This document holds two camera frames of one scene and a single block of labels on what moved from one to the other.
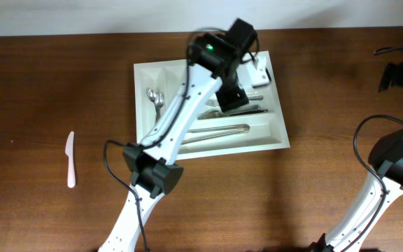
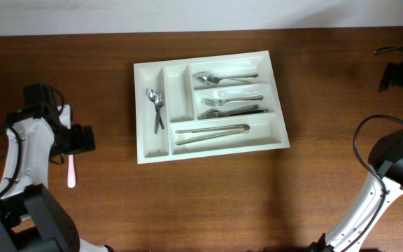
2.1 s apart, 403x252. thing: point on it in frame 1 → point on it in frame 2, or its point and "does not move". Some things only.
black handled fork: (214, 114) does not move
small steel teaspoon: (159, 101) does not move
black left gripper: (232, 100) → (77, 138)
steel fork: (215, 103) does not move
